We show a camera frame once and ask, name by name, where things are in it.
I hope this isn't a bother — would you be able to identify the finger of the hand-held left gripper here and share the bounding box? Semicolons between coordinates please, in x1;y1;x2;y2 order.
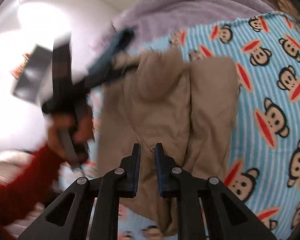
77;62;139;91

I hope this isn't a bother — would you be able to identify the person's left hand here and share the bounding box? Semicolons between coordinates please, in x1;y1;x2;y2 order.
47;112;96;161

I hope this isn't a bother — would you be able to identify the tan padded jacket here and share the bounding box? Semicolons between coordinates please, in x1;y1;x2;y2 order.
97;49;241;237

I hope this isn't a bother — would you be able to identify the purple fleece blanket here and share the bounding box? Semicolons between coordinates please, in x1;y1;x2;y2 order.
111;0;273;54

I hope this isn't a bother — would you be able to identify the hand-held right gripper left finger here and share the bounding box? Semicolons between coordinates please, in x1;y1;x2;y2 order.
16;142;142;240

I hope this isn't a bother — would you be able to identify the blue monkey print bed sheet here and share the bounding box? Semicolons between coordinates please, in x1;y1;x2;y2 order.
57;11;300;240

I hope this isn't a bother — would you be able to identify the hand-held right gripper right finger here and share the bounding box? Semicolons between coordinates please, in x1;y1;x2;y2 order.
154;142;278;240

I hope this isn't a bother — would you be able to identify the dark wall panel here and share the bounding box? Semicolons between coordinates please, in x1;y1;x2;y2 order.
11;44;53;103

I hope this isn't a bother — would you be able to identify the person's left forearm red sleeve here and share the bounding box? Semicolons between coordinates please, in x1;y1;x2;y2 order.
0;144;65;234

